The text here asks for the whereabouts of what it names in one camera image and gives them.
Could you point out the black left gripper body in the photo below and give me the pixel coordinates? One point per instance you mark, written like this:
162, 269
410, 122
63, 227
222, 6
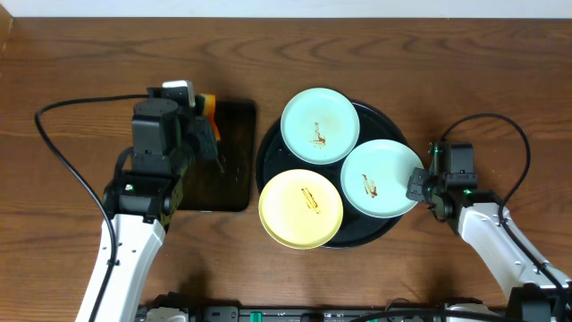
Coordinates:
205, 138

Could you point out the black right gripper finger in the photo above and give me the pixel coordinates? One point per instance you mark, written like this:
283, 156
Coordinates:
420, 175
418, 190

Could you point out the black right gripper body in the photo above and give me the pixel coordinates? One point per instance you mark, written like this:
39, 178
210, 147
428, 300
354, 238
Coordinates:
436, 185

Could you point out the green plate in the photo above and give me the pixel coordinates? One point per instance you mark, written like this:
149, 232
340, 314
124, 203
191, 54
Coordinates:
374, 178
320, 126

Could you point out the yellow plate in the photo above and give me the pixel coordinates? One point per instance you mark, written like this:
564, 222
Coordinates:
300, 209

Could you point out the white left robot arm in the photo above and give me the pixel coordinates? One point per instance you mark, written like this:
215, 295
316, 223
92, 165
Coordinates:
138, 211

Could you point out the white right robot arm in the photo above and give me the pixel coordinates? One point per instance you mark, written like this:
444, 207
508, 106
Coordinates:
536, 290

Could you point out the black rectangular tray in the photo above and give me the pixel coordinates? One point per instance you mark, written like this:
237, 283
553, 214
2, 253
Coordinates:
224, 184

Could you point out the black round tray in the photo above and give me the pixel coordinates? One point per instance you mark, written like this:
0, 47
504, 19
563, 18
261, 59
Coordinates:
357, 228

